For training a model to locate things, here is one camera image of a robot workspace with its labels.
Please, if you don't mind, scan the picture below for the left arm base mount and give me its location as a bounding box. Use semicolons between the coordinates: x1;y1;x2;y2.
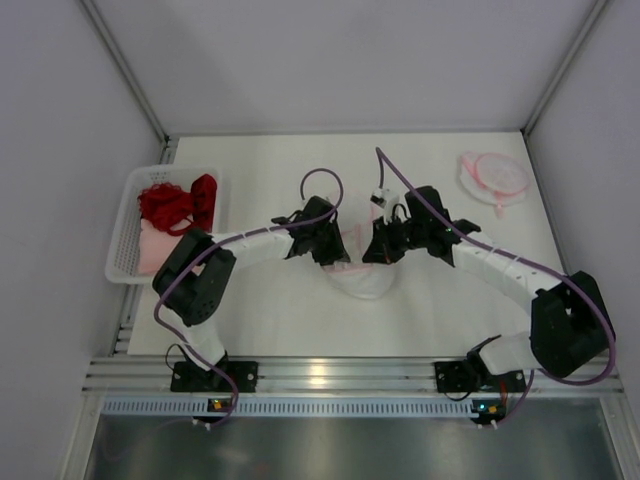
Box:
170;358;259;393

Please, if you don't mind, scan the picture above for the perforated cable tray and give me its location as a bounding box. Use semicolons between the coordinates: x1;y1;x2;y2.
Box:
102;396;501;418

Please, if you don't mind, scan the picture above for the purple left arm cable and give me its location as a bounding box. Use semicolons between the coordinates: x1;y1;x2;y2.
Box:
153;167;344;426

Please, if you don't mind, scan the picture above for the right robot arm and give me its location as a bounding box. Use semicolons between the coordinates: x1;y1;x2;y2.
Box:
363;186;615;381

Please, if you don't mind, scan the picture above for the red lace garment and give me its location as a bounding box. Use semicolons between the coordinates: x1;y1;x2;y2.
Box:
137;174;218;237

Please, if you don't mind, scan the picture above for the white bra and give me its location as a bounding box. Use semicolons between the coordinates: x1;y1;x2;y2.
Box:
322;262;396;300

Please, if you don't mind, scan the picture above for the pink garment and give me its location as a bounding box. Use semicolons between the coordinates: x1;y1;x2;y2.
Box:
137;219;182;275

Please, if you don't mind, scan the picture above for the pink-trimmed mesh laundry bag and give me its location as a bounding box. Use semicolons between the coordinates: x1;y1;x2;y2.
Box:
323;191;395;274

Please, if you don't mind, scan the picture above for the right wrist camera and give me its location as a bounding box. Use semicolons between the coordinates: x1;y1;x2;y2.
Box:
370;187;400;224

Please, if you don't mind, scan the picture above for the aluminium rail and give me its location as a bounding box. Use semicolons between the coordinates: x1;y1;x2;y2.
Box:
82;355;626;396

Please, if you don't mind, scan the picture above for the white plastic basket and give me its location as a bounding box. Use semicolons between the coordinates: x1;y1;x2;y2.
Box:
105;165;225;285

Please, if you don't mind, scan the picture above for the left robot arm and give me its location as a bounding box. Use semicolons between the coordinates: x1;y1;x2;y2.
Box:
152;196;350;371

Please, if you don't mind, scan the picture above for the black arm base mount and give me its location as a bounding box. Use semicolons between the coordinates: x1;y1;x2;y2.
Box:
434;360;526;397

